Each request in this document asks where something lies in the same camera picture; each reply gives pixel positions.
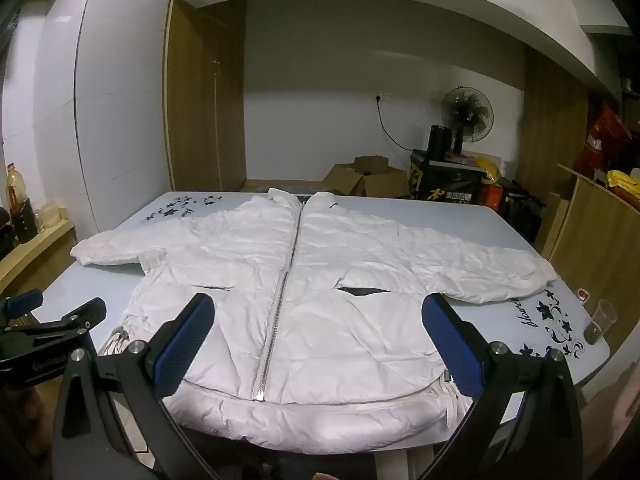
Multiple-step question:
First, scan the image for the dark sauce bottle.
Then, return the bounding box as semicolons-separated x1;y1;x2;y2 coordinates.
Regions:
12;199;39;246

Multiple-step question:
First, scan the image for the black standing fan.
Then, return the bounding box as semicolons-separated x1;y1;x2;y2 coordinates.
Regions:
442;85;494;157

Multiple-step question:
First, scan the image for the wooden wardrobe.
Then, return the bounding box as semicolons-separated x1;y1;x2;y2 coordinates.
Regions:
166;0;249;194

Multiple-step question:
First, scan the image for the wooden side shelf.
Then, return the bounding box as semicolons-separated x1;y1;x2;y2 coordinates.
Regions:
0;219;77;306

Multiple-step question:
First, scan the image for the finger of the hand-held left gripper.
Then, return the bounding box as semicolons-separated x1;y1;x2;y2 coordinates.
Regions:
0;288;45;319
0;297;108;361

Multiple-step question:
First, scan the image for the open cardboard box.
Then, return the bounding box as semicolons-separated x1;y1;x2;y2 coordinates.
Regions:
322;155;412;199

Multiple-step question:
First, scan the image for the cooking oil bottle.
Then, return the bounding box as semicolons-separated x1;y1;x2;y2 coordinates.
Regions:
5;162;27;213

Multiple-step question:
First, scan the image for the clear plastic cup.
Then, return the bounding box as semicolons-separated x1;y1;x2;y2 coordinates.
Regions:
584;299;619;346

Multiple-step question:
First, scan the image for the red bag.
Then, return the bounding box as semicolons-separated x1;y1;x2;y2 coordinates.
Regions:
574;102;633;177

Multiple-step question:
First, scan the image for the black bag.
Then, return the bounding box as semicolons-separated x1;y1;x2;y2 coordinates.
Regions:
500;179;547;242

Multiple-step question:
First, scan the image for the wooden side cabinet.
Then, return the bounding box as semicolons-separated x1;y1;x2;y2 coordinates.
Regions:
541;162;640;361

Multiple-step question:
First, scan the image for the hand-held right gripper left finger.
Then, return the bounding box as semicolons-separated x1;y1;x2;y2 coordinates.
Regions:
51;292;221;480

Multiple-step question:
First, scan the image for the yellow cloth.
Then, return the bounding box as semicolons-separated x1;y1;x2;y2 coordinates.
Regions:
606;169;640;192

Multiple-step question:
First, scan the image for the tall wooden cabinet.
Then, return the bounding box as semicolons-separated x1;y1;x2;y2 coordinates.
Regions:
514;42;589;257

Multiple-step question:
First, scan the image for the white puffer jacket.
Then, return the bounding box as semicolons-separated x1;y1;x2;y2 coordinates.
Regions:
70;188;558;443

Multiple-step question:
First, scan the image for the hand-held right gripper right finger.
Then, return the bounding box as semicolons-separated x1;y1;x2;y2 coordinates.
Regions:
414;293;584;480

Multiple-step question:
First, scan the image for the black cylinder speaker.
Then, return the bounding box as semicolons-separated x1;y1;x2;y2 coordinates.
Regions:
427;124;454;162

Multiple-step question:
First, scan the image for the yellow helmet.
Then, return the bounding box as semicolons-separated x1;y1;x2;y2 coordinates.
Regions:
472;156;504;184

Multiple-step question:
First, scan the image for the black power cable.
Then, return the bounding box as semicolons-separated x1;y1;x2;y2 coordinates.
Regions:
375;96;417;154

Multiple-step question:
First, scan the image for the yellow black tool pile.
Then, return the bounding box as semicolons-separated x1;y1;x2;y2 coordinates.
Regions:
409;149;484;207

